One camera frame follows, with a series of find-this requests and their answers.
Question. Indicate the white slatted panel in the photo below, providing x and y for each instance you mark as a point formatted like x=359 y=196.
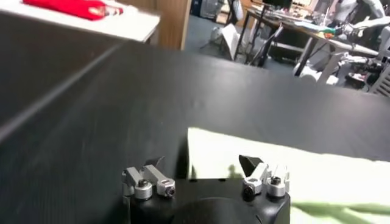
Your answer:
x=382 y=83

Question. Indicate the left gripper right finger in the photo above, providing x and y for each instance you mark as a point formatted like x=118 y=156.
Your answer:
x=257 y=176

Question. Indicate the small white floor fan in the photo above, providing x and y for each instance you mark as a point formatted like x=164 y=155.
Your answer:
x=216 y=34

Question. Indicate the teal cloth pile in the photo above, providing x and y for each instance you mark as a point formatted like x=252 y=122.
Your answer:
x=314 y=27

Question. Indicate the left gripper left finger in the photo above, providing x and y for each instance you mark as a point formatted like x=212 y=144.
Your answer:
x=161 y=181

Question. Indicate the white cylindrical machine base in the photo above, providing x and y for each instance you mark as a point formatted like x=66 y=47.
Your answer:
x=304 y=73

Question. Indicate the red printed garment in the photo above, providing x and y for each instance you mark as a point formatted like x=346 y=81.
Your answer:
x=67 y=7

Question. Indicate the white leaning board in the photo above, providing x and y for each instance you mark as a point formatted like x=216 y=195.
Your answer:
x=230 y=39

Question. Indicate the white side table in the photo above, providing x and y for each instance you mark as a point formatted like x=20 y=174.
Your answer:
x=134 y=27

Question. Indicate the long cluttered work desk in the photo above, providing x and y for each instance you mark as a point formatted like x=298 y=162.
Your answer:
x=350 y=47

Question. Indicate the wooden cabinet panel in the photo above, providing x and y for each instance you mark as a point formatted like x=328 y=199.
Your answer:
x=173 y=24

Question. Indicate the black tripod stand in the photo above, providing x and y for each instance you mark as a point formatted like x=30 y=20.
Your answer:
x=268 y=45

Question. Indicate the light green T-shirt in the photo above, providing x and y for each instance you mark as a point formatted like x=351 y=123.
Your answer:
x=304 y=173

